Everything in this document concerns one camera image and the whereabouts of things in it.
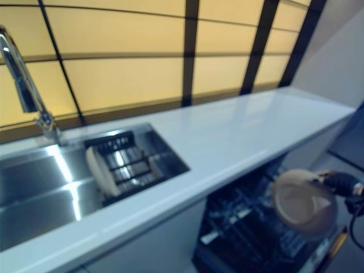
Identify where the upper dishwasher wire rack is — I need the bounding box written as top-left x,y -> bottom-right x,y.
250,162 -> 289,200

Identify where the stainless steel sink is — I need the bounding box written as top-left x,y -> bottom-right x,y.
0,122 -> 191,254

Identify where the built-in dishwasher with open door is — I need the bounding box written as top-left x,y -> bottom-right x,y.
192,160 -> 350,273

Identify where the deep beige plate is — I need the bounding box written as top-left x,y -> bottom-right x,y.
271,168 -> 340,236

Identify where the glossy white base cabinet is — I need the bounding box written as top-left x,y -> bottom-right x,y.
78,196 -> 210,273
286,112 -> 358,174

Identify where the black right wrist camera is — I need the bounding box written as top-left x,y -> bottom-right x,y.
345,196 -> 364,213

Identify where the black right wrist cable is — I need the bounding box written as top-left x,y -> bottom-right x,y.
349,210 -> 364,248

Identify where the black sink dish rack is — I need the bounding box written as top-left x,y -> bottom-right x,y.
84,130 -> 169,208

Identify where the chrome kitchen faucet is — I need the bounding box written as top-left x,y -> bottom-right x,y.
0,25 -> 62,146

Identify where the right robot hand black glove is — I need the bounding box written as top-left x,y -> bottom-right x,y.
311,169 -> 357,197

